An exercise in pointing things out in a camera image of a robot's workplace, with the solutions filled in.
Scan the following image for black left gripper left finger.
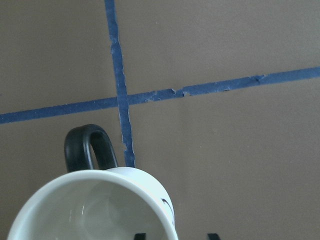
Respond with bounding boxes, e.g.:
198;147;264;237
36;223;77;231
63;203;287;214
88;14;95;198
134;233;146;240

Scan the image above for brown cardboard table cover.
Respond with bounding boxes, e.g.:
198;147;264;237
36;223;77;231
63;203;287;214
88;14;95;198
0;0;320;240

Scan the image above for white mug with black handle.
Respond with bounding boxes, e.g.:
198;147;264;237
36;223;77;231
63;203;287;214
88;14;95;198
8;124;178;240

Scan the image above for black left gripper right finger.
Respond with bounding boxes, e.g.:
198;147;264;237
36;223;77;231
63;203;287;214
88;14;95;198
207;233;219;240

